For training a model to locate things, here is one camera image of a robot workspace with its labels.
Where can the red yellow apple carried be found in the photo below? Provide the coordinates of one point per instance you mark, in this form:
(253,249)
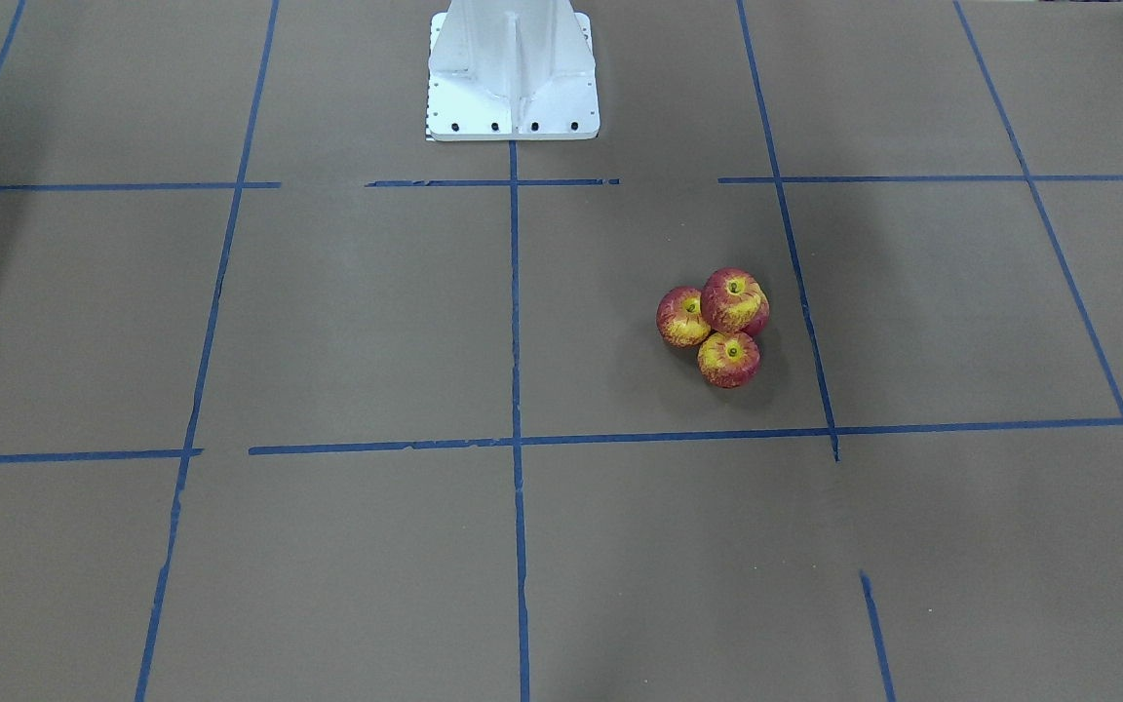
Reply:
(733,301)

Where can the white pedestal column base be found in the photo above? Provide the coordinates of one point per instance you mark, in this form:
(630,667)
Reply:
(503,70)

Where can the red yellow apple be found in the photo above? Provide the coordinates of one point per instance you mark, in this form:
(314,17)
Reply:
(729,360)
(679,319)

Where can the red yellow apple front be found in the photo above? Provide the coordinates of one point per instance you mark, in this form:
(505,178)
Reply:
(729,360)

